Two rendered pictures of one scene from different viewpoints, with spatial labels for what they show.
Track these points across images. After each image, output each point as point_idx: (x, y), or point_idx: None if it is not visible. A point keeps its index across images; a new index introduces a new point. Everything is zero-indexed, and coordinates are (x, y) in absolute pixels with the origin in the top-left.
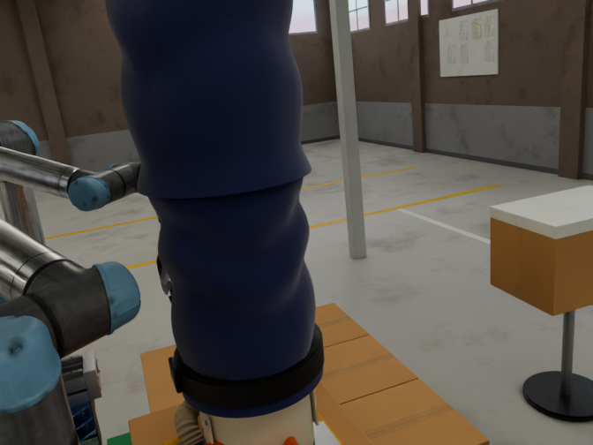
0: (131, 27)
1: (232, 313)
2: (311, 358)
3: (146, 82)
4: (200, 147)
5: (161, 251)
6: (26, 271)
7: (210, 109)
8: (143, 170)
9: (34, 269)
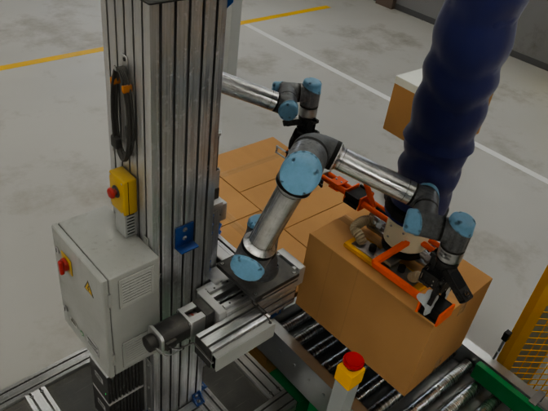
0: (456, 101)
1: (440, 195)
2: (448, 208)
3: (449, 117)
4: (461, 142)
5: (417, 171)
6: (412, 188)
7: (470, 130)
8: (425, 143)
9: (415, 188)
